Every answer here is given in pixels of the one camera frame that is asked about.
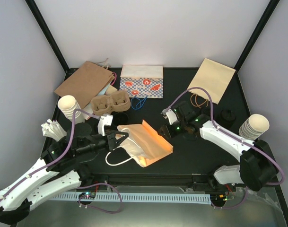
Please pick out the right stack paper cups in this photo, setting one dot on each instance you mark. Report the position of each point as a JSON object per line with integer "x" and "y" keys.
{"x": 254, "y": 127}

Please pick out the black coffee cup open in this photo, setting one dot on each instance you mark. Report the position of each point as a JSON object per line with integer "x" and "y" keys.
{"x": 120, "y": 118}

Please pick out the left stack paper cups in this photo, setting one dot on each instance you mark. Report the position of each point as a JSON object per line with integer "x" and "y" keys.
{"x": 67, "y": 104}

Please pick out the right black frame post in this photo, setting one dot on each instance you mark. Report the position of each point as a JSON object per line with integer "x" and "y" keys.
{"x": 256, "y": 33}

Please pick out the left base circuit board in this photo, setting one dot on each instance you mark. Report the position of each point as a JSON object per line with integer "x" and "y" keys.
{"x": 87, "y": 195}

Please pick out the white wrapped straws bundle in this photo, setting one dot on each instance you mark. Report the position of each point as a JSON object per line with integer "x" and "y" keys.
{"x": 53, "y": 129}

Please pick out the left black frame post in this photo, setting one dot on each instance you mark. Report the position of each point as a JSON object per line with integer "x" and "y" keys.
{"x": 47, "y": 33}

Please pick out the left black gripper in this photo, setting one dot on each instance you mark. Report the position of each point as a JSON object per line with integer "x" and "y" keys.
{"x": 112, "y": 143}

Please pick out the blue checkered paper bag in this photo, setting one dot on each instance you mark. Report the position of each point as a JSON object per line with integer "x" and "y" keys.
{"x": 142, "y": 81}

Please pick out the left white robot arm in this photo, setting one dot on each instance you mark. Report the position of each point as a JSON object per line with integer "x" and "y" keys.
{"x": 60, "y": 168}

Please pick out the pink white paper bag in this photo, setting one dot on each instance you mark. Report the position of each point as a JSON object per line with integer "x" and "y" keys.
{"x": 108, "y": 89}

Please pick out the light blue cable duct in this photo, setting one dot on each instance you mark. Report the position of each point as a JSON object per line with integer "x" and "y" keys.
{"x": 138, "y": 197}

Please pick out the right base circuit board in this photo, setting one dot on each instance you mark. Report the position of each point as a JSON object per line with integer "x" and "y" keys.
{"x": 221, "y": 197}

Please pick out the tan paper bag brown handles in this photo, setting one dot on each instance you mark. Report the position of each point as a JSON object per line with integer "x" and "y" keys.
{"x": 214, "y": 78}

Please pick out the black frame post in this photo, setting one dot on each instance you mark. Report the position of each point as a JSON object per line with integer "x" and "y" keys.
{"x": 256, "y": 33}
{"x": 47, "y": 33}

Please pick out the base circuit board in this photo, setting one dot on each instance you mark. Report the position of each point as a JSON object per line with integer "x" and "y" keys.
{"x": 221, "y": 197}
{"x": 87, "y": 195}

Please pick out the black lidded cup right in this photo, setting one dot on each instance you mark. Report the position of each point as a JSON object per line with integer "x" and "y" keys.
{"x": 226, "y": 118}

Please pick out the brown kraft paper bag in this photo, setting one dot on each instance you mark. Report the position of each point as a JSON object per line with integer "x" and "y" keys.
{"x": 85, "y": 83}

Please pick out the black cup lid stack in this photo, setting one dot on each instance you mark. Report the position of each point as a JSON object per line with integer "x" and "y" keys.
{"x": 206, "y": 111}

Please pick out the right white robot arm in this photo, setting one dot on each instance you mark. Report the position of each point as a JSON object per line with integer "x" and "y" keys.
{"x": 255, "y": 168}

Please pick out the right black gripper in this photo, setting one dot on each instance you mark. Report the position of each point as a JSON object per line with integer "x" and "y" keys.
{"x": 169, "y": 133}

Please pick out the orange paper bag white handles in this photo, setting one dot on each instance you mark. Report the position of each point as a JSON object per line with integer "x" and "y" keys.
{"x": 144, "y": 145}

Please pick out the stack paper cups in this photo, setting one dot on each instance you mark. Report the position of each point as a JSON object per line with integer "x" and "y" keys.
{"x": 254, "y": 127}
{"x": 67, "y": 104}

